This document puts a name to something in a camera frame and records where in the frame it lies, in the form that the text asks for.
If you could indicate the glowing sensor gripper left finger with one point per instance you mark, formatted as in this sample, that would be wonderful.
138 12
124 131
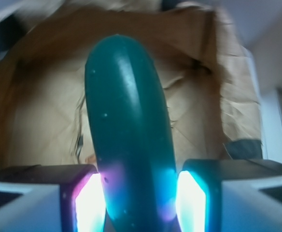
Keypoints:
60 198

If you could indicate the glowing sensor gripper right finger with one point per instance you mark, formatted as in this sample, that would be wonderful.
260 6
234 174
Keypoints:
232 195

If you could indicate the dark green plastic pickle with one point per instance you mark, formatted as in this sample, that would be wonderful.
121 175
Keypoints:
131 134

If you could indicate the crumpled brown paper liner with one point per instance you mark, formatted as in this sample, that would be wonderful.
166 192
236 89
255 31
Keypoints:
202 66

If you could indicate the white plastic bin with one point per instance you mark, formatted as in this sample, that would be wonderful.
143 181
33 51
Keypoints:
258 25

